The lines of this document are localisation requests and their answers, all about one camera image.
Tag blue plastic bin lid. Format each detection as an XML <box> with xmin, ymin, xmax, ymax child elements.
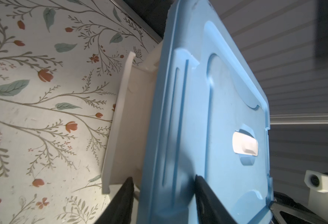
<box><xmin>137</xmin><ymin>1</ymin><xmax>273</xmax><ymax>224</ymax></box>

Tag white plastic storage bin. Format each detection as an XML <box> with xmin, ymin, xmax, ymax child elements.
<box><xmin>101</xmin><ymin>43</ymin><xmax>163</xmax><ymax>224</ymax></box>

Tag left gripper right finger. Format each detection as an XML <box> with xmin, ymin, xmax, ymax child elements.
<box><xmin>194</xmin><ymin>175</ymin><xmax>236</xmax><ymax>224</ymax></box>

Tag floral patterned table mat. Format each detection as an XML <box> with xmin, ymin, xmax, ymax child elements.
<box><xmin>0</xmin><ymin>1</ymin><xmax>157</xmax><ymax>224</ymax></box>

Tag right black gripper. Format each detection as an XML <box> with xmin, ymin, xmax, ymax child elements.
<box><xmin>270</xmin><ymin>191</ymin><xmax>328</xmax><ymax>224</ymax></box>

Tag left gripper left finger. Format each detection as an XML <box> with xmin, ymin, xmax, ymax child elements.
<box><xmin>95</xmin><ymin>177</ymin><xmax>134</xmax><ymax>224</ymax></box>

